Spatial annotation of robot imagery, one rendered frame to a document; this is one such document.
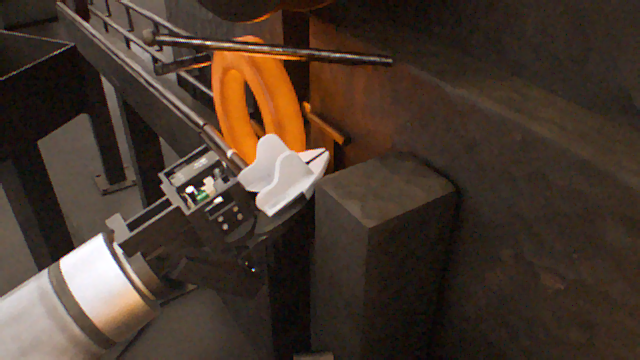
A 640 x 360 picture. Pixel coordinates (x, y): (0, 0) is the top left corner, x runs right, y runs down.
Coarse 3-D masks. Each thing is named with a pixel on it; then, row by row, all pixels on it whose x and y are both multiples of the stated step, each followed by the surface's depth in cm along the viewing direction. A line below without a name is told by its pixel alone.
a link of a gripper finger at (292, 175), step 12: (288, 156) 49; (324, 156) 53; (276, 168) 49; (288, 168) 49; (300, 168) 50; (312, 168) 52; (324, 168) 53; (276, 180) 49; (288, 180) 50; (300, 180) 51; (312, 180) 51; (264, 192) 49; (276, 192) 50; (288, 192) 51; (312, 192) 52; (264, 204) 50; (276, 204) 50
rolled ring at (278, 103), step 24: (216, 72) 64; (240, 72) 57; (264, 72) 54; (216, 96) 67; (240, 96) 67; (264, 96) 54; (288, 96) 54; (240, 120) 68; (264, 120) 56; (288, 120) 54; (240, 144) 67; (288, 144) 55
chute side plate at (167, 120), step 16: (64, 16) 141; (80, 32) 126; (80, 48) 135; (96, 48) 114; (96, 64) 121; (112, 64) 104; (128, 80) 96; (128, 96) 101; (144, 96) 89; (160, 96) 81; (144, 112) 93; (160, 112) 83; (176, 112) 75; (160, 128) 86; (176, 128) 77; (192, 128) 70; (176, 144) 80; (192, 144) 73; (208, 144) 66; (192, 160) 75; (224, 160) 63; (256, 208) 58; (272, 256) 59
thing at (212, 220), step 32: (192, 192) 46; (224, 192) 45; (128, 224) 45; (160, 224) 45; (192, 224) 46; (224, 224) 48; (128, 256) 44; (160, 256) 48; (192, 256) 49; (224, 256) 49; (160, 288) 46
